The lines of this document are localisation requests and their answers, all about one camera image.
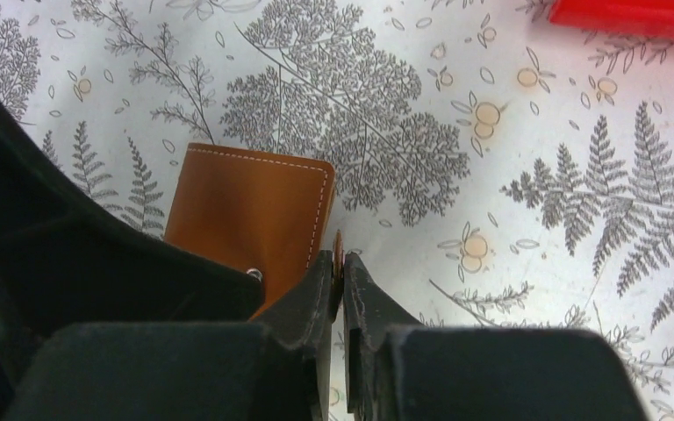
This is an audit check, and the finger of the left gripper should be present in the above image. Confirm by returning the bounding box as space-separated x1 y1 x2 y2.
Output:
0 102 263 417

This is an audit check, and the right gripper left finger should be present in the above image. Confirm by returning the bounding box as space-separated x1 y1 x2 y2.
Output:
5 251 333 420

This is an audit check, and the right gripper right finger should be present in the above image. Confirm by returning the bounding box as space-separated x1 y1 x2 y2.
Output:
342 253 647 420

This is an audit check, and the brown leather card holder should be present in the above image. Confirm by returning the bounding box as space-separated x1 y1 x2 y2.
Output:
164 143 335 312

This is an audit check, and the red plastic bin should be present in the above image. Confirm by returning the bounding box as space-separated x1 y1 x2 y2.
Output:
549 0 674 39

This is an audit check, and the floral table mat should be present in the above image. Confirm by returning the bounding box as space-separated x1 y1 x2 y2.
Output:
0 1 674 420

